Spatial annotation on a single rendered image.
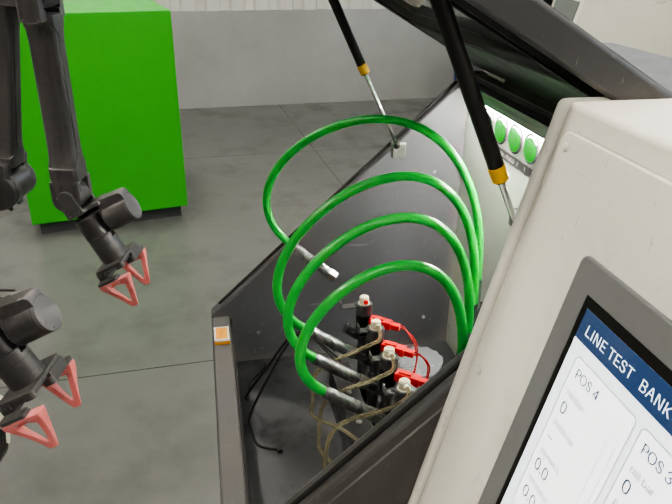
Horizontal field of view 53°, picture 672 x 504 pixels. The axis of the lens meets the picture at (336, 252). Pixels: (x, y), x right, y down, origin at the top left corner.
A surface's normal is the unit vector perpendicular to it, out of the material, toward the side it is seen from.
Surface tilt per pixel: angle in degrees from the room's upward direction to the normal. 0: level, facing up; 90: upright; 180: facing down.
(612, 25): 90
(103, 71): 90
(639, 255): 76
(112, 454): 0
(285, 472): 0
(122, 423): 0
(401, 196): 90
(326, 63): 90
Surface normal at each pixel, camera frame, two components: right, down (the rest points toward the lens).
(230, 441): 0.01, -0.90
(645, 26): 0.00, 0.43
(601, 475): -0.95, -0.14
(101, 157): 0.38, 0.40
